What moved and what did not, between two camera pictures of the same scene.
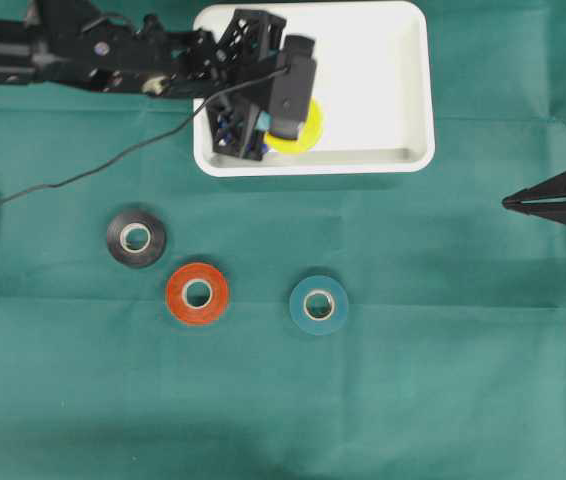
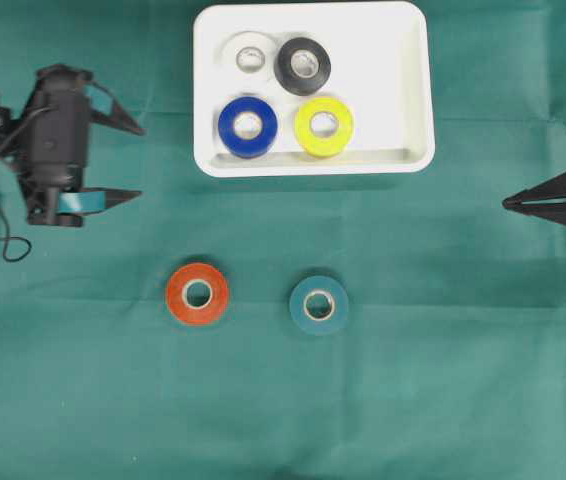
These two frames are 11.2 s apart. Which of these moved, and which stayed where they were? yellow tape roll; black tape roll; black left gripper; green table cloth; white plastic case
Moved: black left gripper; black tape roll; yellow tape roll
Stayed: green table cloth; white plastic case
